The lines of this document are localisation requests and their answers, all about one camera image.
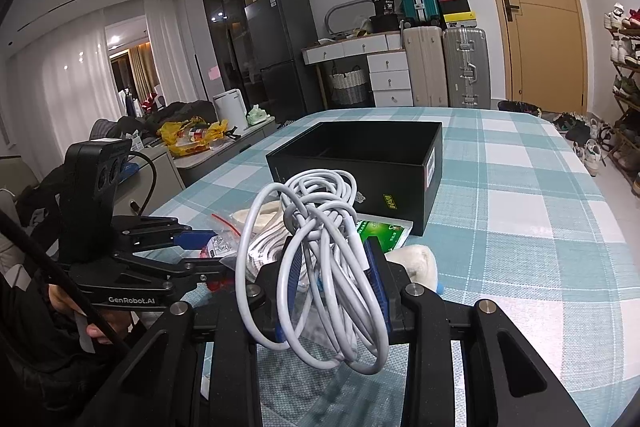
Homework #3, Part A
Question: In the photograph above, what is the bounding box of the bagged white rope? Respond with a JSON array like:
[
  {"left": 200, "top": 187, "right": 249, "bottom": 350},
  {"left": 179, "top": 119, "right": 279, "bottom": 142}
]
[{"left": 226, "top": 199, "right": 296, "bottom": 287}]

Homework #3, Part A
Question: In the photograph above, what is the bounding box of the wooden door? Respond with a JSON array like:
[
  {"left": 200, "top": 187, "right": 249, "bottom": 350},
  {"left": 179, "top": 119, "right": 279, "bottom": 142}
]
[{"left": 491, "top": 0, "right": 588, "bottom": 114}]

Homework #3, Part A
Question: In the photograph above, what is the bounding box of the beige suitcase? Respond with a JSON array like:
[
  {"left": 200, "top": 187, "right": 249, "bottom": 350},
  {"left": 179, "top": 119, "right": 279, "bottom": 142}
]
[{"left": 402, "top": 26, "right": 448, "bottom": 107}]

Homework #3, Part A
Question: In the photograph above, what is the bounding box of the small red-print plastic packet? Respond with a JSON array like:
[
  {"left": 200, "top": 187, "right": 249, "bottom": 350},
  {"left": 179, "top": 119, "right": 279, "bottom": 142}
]
[{"left": 200, "top": 213, "right": 241, "bottom": 259}]

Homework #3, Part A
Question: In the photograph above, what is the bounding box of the silver suitcase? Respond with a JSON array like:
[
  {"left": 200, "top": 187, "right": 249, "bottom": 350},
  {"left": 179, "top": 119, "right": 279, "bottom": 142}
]
[{"left": 442, "top": 27, "right": 491, "bottom": 109}]

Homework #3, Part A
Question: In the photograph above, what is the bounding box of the grey tv cabinet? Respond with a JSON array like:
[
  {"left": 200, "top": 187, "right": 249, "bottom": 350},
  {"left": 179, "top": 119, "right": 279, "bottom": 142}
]
[{"left": 114, "top": 117, "right": 277, "bottom": 215}]

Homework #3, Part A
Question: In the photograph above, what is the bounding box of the dark grey refrigerator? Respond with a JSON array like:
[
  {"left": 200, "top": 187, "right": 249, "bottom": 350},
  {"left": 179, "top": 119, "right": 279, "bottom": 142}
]
[{"left": 245, "top": 0, "right": 323, "bottom": 124}]

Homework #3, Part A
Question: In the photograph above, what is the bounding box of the green medicine sachet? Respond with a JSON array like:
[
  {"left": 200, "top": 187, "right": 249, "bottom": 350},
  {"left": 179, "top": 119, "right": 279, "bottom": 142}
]
[{"left": 357, "top": 213, "right": 413, "bottom": 254}]

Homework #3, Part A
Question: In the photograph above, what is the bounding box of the black cardboard box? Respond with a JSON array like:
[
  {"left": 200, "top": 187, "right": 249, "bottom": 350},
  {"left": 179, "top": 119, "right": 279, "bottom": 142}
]
[{"left": 267, "top": 120, "right": 444, "bottom": 236}]

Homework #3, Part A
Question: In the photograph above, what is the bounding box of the white air purifier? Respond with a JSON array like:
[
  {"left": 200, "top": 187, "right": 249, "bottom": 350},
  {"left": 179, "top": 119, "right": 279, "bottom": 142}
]
[{"left": 213, "top": 89, "right": 248, "bottom": 135}]

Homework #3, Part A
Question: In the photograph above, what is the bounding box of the dark glass cabinet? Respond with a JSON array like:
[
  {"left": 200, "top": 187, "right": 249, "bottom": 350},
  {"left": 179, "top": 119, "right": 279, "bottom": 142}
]
[{"left": 203, "top": 0, "right": 268, "bottom": 108}]

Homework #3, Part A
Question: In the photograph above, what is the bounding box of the white drawer desk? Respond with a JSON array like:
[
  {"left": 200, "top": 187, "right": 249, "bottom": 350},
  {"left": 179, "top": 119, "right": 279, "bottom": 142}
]
[{"left": 303, "top": 31, "right": 413, "bottom": 107}]

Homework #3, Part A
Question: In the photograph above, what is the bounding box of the person's left hand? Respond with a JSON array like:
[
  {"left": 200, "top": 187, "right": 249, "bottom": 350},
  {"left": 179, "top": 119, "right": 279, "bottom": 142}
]
[{"left": 48, "top": 284, "right": 132, "bottom": 345}]

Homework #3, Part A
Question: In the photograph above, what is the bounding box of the black camera cable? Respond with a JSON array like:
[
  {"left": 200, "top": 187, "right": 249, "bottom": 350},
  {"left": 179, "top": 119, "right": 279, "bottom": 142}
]
[{"left": 127, "top": 149, "right": 158, "bottom": 216}]

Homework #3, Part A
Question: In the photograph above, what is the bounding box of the wooden shoe rack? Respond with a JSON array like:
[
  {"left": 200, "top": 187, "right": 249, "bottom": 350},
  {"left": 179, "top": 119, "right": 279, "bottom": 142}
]
[{"left": 603, "top": 3, "right": 639, "bottom": 196}]

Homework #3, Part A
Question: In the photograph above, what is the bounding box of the woven laundry basket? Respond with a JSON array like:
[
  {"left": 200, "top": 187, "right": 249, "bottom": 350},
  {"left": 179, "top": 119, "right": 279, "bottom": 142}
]
[{"left": 329, "top": 66, "right": 369, "bottom": 106}]

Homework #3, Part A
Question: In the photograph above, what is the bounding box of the white cable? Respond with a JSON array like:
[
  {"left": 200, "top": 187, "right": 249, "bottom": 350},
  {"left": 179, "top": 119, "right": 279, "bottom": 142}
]
[{"left": 234, "top": 169, "right": 391, "bottom": 376}]

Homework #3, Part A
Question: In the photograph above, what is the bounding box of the yellow plastic bag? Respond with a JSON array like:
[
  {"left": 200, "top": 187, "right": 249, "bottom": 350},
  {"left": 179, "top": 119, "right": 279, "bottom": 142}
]
[{"left": 157, "top": 116, "right": 229, "bottom": 158}]

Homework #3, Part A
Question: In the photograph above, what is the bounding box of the teal checked tablecloth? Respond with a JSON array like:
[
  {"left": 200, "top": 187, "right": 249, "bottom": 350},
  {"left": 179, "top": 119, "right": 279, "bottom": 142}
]
[{"left": 160, "top": 107, "right": 639, "bottom": 426}]

